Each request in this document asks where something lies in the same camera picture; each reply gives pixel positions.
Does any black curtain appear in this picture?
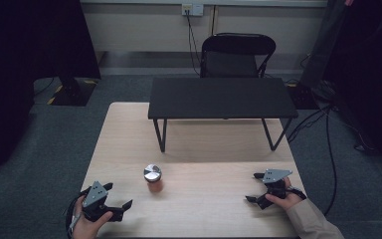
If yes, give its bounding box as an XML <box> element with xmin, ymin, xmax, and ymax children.
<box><xmin>0</xmin><ymin>0</ymin><xmax>102</xmax><ymax>177</ymax></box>
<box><xmin>321</xmin><ymin>0</ymin><xmax>382</xmax><ymax>182</ymax></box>

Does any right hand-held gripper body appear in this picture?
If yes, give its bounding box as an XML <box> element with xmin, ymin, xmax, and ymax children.
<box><xmin>256</xmin><ymin>168</ymin><xmax>293</xmax><ymax>211</ymax></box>

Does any person's right hand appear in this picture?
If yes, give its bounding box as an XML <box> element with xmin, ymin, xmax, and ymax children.
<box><xmin>265</xmin><ymin>176</ymin><xmax>304</xmax><ymax>212</ymax></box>

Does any low black metal table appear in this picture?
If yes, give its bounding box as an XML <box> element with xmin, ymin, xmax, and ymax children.
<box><xmin>147</xmin><ymin>77</ymin><xmax>299</xmax><ymax>153</ymax></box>

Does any black wrist strap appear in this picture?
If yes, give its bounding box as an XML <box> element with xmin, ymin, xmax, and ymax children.
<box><xmin>286</xmin><ymin>186</ymin><xmax>308</xmax><ymax>201</ymax></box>

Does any black wall socket cable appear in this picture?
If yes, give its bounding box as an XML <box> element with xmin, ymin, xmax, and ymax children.
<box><xmin>184</xmin><ymin>9</ymin><xmax>203</xmax><ymax>78</ymax></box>

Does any thin black wall cable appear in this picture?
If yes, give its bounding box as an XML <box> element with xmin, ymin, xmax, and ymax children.
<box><xmin>211</xmin><ymin>5</ymin><xmax>218</xmax><ymax>36</ymax></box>

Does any black stand base striped edge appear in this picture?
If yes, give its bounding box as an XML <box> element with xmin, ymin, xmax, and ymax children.
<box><xmin>47</xmin><ymin>77</ymin><xmax>99</xmax><ymax>108</ymax></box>

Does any black floor cable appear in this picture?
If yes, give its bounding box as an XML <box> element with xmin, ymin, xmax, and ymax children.
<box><xmin>286</xmin><ymin>103</ymin><xmax>338</xmax><ymax>217</ymax></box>

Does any glass jar with silver lid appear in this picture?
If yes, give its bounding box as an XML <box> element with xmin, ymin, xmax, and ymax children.
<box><xmin>142</xmin><ymin>163</ymin><xmax>164</xmax><ymax>193</ymax></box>

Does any dark grey leaning panel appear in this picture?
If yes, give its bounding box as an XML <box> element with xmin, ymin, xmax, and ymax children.
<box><xmin>299</xmin><ymin>0</ymin><xmax>350</xmax><ymax>90</ymax></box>

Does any black folding chair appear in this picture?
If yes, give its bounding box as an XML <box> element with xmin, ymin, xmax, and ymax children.
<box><xmin>199</xmin><ymin>32</ymin><xmax>278</xmax><ymax>80</ymax></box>

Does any person's left hand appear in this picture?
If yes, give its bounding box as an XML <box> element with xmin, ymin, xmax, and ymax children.
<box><xmin>72</xmin><ymin>195</ymin><xmax>114</xmax><ymax>239</ymax></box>

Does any white wall socket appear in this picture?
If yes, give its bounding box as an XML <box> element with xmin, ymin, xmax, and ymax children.
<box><xmin>181</xmin><ymin>3</ymin><xmax>205</xmax><ymax>18</ymax></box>

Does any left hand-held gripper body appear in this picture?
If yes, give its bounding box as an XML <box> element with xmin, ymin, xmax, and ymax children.
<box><xmin>79</xmin><ymin>180</ymin><xmax>125</xmax><ymax>223</ymax></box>

